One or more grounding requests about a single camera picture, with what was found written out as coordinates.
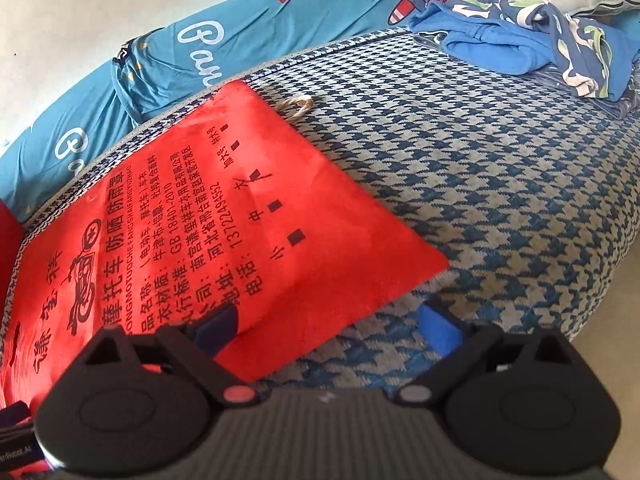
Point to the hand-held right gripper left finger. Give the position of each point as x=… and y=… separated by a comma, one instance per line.
x=220, y=322

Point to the blue camouflage print garment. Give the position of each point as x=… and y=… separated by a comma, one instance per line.
x=585, y=45

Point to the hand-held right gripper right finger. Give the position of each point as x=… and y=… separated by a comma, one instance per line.
x=440, y=325

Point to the long blue pillow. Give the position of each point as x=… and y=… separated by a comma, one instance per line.
x=300, y=25

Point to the red nonwoven shopping bag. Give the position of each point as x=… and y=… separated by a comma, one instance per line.
x=300, y=220

